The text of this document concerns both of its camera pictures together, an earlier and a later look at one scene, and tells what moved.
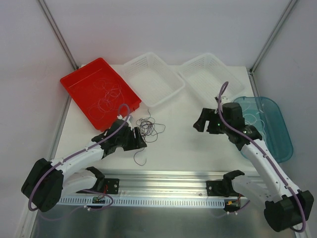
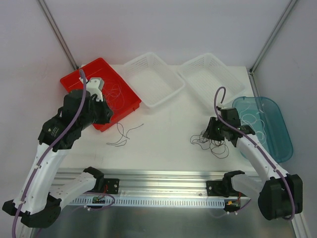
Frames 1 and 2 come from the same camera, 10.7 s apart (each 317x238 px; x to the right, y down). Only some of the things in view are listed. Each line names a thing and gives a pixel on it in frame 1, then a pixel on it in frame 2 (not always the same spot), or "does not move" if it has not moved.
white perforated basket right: (206, 75) does not move
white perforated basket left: (153, 80) does not move
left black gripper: (133, 140) -> (104, 111)
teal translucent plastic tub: (265, 113) does not move
